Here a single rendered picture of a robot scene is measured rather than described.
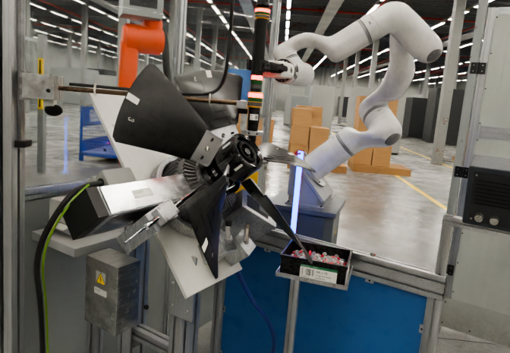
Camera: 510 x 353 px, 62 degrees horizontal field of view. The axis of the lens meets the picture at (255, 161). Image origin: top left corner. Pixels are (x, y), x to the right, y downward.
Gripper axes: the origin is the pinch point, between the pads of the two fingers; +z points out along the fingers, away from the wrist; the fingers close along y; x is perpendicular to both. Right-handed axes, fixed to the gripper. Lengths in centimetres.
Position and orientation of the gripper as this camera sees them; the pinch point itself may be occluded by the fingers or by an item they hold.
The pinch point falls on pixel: (257, 65)
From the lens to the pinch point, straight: 129.8
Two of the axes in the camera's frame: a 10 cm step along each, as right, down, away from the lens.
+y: -8.4, -1.5, 5.2
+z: -5.4, 0.8, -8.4
